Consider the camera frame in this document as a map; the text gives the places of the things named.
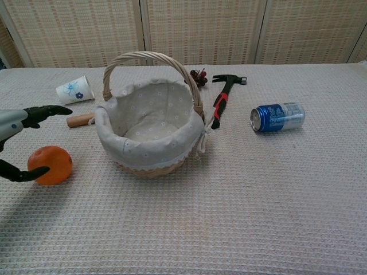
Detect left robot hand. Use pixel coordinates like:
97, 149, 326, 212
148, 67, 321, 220
0, 105, 73, 183

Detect orange fruit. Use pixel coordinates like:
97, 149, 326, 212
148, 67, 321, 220
27, 145, 73, 186

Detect wicker basket with cloth liner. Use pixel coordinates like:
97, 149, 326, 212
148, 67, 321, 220
93, 50, 212, 178

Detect wooden cylinder stick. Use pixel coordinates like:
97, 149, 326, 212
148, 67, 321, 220
66, 112, 96, 128

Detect floral paper cup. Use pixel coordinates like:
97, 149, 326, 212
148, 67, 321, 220
56, 75, 96, 105

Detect dark red berry bunch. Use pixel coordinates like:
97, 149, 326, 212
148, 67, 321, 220
190, 68, 208, 89

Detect woven bamboo folding screen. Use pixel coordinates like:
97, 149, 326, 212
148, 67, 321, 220
0, 0, 367, 69

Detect beige waffle tablecloth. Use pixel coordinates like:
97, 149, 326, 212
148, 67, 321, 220
0, 61, 367, 275

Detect black red claw hammer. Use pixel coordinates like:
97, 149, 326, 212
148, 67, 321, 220
210, 74, 248, 129

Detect blue soda can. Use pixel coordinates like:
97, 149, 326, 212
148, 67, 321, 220
249, 102, 306, 133

